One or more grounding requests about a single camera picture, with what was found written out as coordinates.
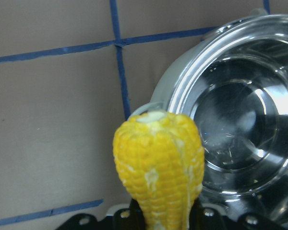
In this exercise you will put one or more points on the yellow corn cob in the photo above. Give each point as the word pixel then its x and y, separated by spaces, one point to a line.
pixel 159 158

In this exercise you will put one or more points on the white steel cooking pot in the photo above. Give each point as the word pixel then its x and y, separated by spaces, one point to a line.
pixel 234 85

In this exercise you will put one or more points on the brown paper table cover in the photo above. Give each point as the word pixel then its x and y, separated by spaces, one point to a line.
pixel 70 72

